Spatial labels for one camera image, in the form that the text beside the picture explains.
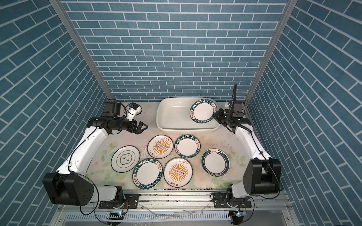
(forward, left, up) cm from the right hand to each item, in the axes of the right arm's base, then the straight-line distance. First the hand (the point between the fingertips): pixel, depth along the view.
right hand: (215, 115), depth 85 cm
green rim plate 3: (-31, +39, -22) cm, 54 cm away
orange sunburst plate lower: (-29, +20, -22) cm, 41 cm away
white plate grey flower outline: (-23, +55, -21) cm, 63 cm away
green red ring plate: (-19, -3, -26) cm, 32 cm away
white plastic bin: (+13, +29, -20) cm, 37 cm away
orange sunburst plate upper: (-13, +35, -21) cm, 43 cm away
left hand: (-11, +41, +1) cm, 42 cm away
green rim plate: (-11, +16, -21) cm, 29 cm away
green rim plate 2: (+6, +7, -4) cm, 10 cm away
